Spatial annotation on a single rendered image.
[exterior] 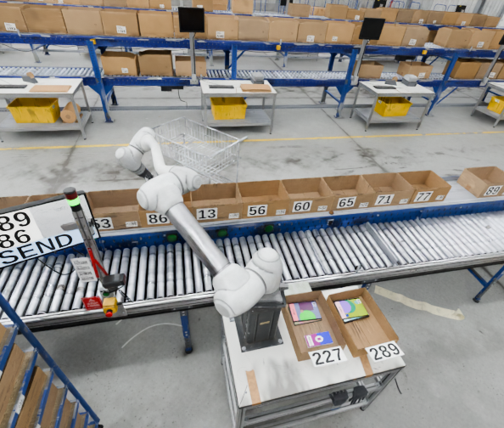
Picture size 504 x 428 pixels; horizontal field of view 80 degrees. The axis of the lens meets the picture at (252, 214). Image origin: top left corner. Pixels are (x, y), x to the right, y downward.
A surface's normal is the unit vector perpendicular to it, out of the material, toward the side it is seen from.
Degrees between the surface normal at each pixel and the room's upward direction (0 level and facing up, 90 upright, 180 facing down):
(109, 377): 0
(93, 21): 90
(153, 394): 0
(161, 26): 90
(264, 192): 89
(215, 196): 89
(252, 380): 0
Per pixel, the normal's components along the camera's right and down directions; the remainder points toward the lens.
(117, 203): 0.22, 0.62
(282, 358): 0.07, -0.77
